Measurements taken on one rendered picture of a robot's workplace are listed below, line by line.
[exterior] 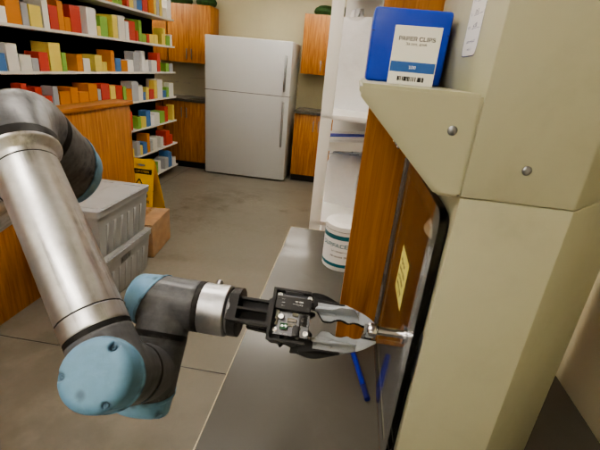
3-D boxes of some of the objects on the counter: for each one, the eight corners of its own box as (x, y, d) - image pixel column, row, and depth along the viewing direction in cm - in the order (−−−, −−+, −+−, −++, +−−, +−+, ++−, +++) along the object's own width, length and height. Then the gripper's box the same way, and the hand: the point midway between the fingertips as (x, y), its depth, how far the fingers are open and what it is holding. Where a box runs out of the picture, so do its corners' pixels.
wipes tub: (361, 257, 133) (368, 215, 127) (362, 275, 121) (369, 230, 115) (322, 252, 134) (328, 211, 129) (320, 269, 122) (325, 225, 117)
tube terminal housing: (490, 375, 85) (636, -47, 56) (563, 541, 55) (956, -185, 26) (374, 356, 87) (456, -58, 58) (382, 505, 57) (559, -196, 28)
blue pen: (354, 352, 88) (354, 347, 87) (370, 401, 75) (370, 396, 74) (349, 352, 88) (350, 347, 87) (363, 401, 75) (364, 396, 74)
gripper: (216, 343, 51) (379, 370, 49) (233, 270, 55) (386, 291, 53) (230, 347, 59) (371, 370, 57) (244, 283, 63) (377, 303, 61)
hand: (366, 333), depth 58 cm, fingers closed, pressing on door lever
